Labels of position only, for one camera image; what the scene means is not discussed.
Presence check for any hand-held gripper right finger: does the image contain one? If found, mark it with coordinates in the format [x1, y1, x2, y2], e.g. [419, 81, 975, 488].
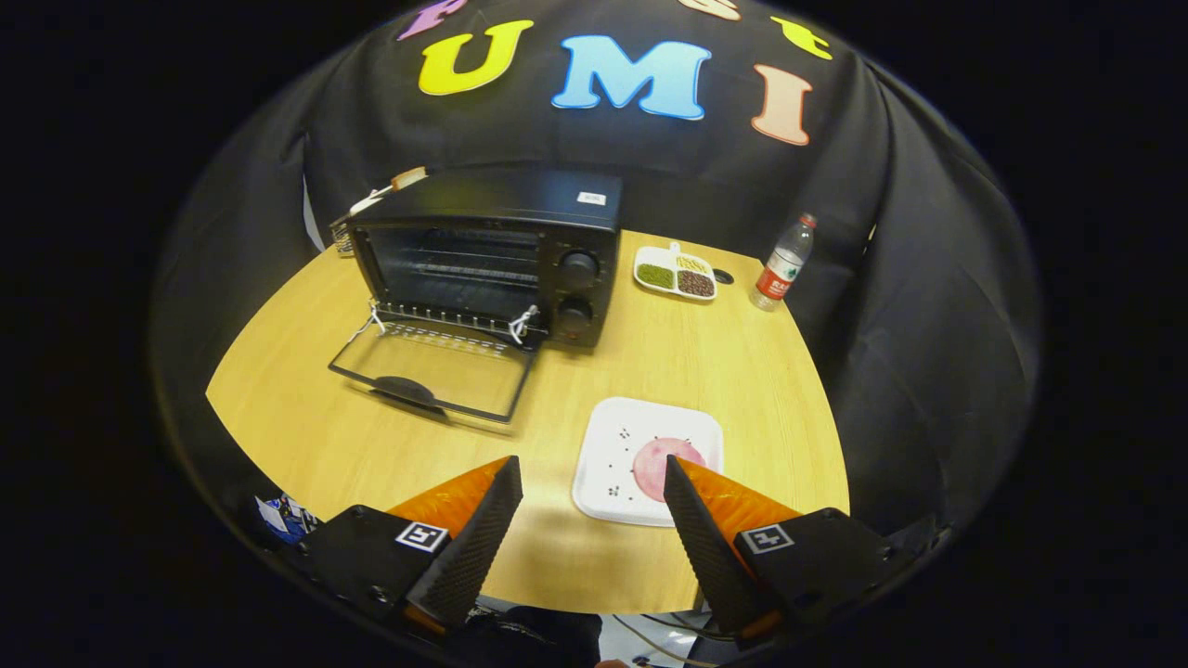
[663, 455, 929, 650]

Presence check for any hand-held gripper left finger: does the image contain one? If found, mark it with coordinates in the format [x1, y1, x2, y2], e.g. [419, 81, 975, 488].
[297, 455, 523, 636]

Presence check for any pink round meat slice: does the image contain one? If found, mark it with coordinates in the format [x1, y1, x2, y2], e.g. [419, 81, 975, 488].
[633, 438, 708, 504]

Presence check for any white square plate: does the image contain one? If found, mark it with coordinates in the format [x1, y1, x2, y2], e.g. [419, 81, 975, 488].
[572, 397, 725, 528]

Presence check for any black toaster oven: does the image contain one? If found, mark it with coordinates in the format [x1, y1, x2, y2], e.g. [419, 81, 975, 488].
[328, 167, 625, 426]

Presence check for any white divided dish with beans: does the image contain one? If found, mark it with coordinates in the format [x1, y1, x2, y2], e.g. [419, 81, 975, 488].
[633, 241, 718, 302]

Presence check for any clear water bottle red label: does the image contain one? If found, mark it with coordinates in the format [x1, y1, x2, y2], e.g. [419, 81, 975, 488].
[750, 213, 818, 312]

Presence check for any black backdrop cloth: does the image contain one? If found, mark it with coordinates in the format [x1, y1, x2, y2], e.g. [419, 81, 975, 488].
[148, 0, 1045, 558]

